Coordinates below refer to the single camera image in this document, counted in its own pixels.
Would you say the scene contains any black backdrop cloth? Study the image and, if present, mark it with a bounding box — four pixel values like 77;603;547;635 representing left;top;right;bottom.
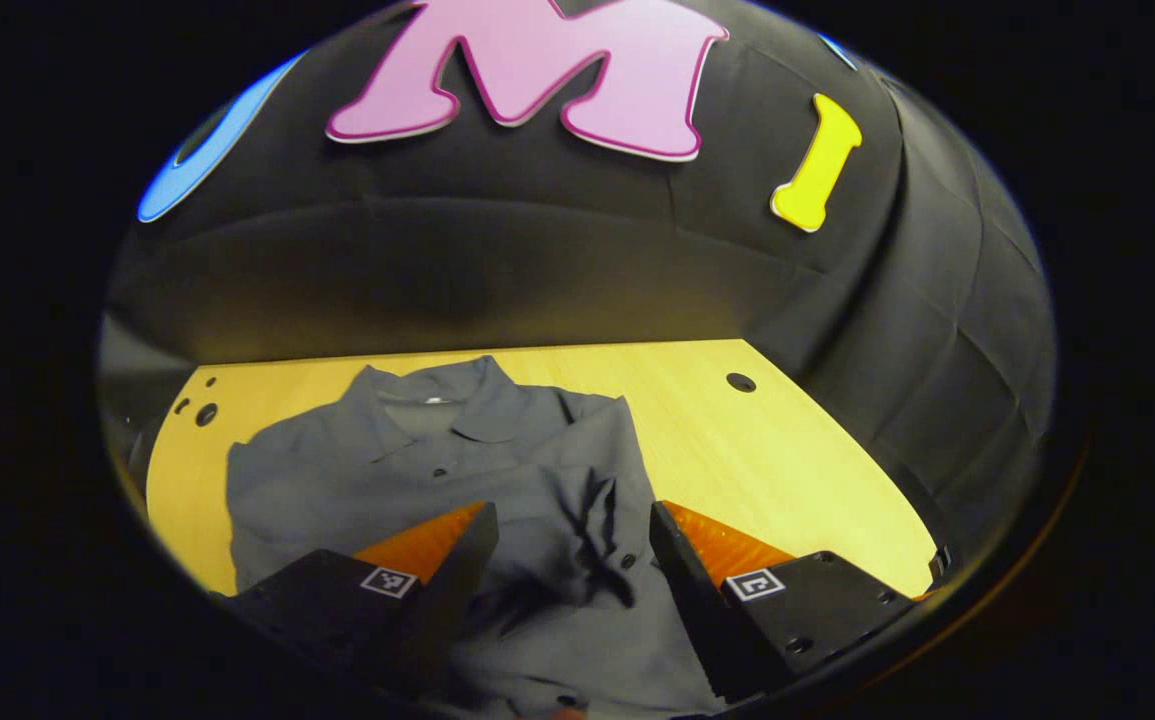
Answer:
97;0;1058;561

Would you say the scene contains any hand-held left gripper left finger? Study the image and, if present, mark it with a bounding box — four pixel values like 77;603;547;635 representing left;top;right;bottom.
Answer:
207;500;501;701

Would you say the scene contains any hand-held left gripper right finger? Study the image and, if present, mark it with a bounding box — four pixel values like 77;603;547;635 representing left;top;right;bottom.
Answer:
648;499;918;705

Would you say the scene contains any grey collared shirt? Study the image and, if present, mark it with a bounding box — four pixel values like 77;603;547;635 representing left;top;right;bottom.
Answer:
225;355;728;720

